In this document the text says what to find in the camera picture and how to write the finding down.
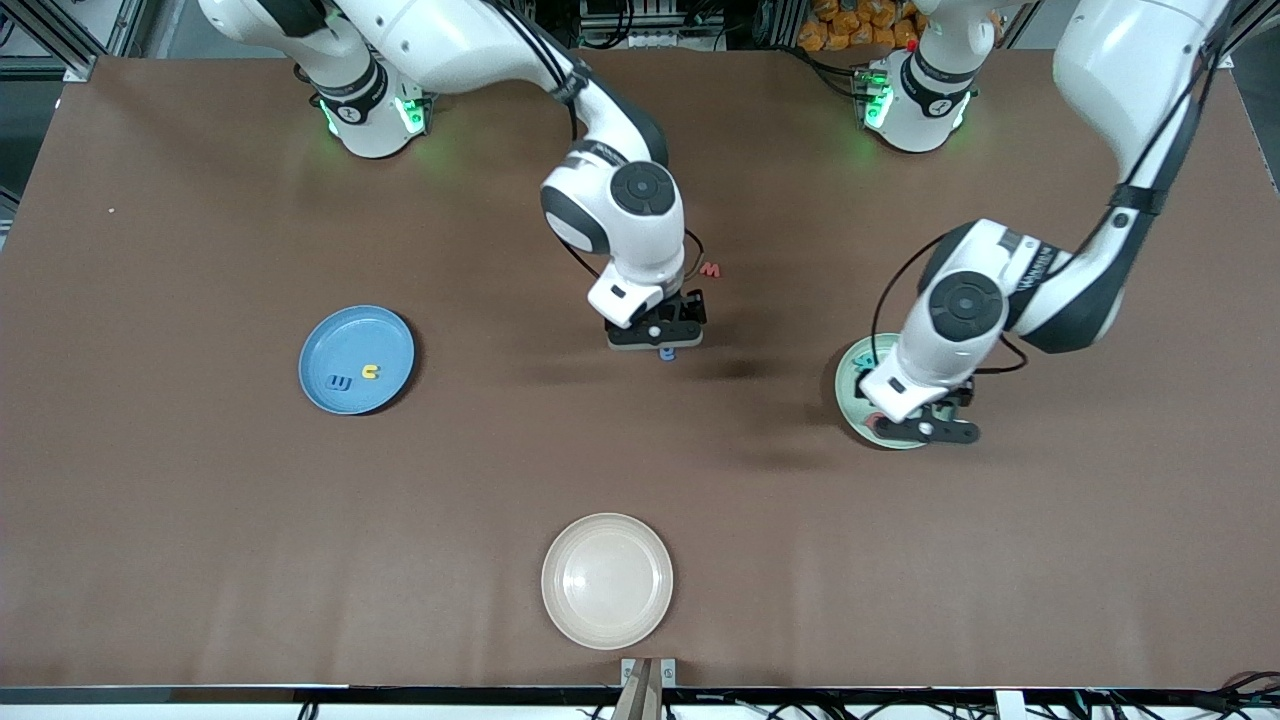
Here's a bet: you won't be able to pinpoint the metal mounting bracket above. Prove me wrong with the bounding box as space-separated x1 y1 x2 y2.
620 657 678 689

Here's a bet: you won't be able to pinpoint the tan camera post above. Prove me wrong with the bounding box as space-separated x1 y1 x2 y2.
612 660 666 720

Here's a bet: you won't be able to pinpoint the brown table cover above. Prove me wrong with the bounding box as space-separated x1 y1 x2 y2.
0 48 1280 691

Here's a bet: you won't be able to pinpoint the cream plate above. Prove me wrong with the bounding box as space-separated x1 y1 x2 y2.
541 512 674 651

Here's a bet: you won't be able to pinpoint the blue plate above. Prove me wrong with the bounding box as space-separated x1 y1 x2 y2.
298 304 416 416

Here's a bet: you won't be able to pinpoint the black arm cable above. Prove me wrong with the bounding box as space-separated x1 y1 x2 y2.
868 0 1236 376
480 0 707 281

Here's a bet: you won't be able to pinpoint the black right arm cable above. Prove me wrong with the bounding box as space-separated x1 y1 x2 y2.
480 0 707 281

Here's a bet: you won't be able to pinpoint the black cable bundle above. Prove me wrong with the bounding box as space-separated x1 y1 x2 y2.
1215 668 1280 720

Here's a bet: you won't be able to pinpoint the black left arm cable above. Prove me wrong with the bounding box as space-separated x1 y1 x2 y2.
868 0 1236 376

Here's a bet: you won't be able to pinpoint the green plate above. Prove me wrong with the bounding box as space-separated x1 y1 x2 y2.
834 332 936 451

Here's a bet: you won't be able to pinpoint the aluminium frame profile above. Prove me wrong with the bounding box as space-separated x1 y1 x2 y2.
1222 0 1280 71
0 0 151 81

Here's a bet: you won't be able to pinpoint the white power strip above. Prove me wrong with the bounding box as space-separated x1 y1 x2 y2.
400 0 466 36

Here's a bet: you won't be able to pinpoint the orange bagged items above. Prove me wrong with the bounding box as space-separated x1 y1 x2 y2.
797 0 921 51

